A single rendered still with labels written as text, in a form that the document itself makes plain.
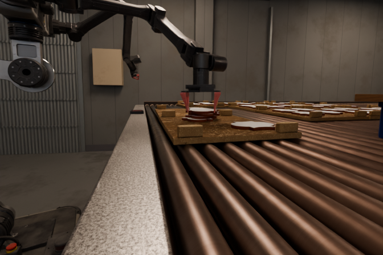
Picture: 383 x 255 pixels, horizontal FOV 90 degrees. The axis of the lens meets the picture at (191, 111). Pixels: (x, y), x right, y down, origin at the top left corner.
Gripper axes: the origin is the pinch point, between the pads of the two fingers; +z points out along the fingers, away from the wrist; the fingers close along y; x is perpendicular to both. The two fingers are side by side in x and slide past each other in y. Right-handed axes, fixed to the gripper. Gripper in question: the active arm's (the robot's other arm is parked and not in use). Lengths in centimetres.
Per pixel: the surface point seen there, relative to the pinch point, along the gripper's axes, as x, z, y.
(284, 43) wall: -338, -104, -118
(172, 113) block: -9.9, 2.3, 13.6
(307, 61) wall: -354, -71, -167
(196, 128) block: 25.7, 2.1, -2.4
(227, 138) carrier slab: 22.6, 4.8, -9.5
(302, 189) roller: 43.9, 6.2, -18.6
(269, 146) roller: 22.6, 6.5, -19.1
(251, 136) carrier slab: 20.0, 4.8, -15.2
